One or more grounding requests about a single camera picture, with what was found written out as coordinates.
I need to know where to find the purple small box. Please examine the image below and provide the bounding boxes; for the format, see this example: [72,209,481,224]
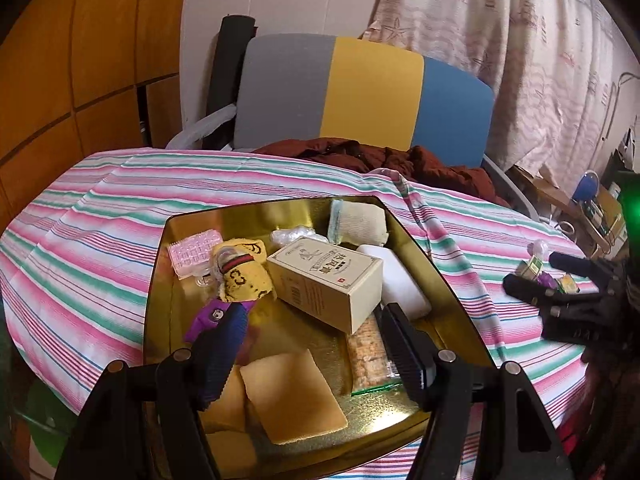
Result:
[536,271,559,290]

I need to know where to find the green white tea box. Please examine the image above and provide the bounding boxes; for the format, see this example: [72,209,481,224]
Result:
[515,256,542,281]

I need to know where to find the yellow green snack packet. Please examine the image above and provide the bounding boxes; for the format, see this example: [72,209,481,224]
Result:
[556,273,580,294]

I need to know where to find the white plastic ball on table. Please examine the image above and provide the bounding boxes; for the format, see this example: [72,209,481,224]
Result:
[527,240,549,260]

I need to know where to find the cluttered wooden desk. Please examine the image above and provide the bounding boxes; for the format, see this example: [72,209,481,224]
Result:
[506,166,626,259]

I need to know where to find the white foam block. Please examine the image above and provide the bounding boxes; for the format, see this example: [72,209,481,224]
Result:
[357,245,432,321]

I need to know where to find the purple small packet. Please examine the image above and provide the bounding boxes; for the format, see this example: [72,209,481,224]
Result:
[184,298,230,344]

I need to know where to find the yellow sponge cloth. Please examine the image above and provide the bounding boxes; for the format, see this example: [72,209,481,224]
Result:
[200,350,348,445]

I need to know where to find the dark red jacket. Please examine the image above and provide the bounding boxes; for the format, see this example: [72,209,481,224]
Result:
[256,138,509,207]

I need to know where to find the cracker snack packet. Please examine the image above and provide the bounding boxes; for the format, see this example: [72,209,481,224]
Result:
[346,313,401,396]

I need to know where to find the cream folded towel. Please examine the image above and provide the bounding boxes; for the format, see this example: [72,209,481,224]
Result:
[326,200,388,246]

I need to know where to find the beige cardboard box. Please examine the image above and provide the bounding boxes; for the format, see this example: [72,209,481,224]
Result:
[266,237,383,335]

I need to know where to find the striped pink green tablecloth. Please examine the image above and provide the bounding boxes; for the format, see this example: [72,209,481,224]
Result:
[0,148,601,480]

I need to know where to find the gold metal tray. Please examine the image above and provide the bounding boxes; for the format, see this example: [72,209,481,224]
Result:
[143,197,492,479]

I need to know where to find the white crumpled plastic ball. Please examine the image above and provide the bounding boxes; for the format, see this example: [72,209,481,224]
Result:
[270,226,329,248]

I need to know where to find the pink patterned curtain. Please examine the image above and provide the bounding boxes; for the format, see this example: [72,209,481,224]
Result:
[363,0,623,194]

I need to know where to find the grey yellow blue chair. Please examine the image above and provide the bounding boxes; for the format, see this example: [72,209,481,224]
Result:
[164,32,542,221]

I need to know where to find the orange wooden wardrobe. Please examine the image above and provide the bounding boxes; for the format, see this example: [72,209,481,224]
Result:
[1,0,183,226]

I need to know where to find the black rolled mat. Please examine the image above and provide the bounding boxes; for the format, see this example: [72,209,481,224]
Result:
[204,14,260,151]

